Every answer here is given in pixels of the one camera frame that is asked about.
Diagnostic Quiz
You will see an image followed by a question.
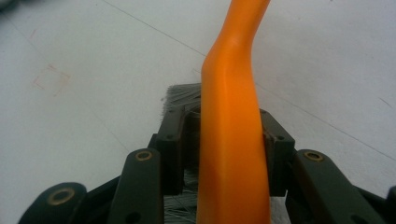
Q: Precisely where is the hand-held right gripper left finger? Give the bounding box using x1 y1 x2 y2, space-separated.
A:
148 106 202 196

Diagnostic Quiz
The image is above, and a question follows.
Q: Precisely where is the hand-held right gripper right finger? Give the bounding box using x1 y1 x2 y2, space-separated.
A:
259 108 296 198

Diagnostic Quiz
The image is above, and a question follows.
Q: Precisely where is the orange handled brush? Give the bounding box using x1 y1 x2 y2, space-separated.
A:
160 0 272 224

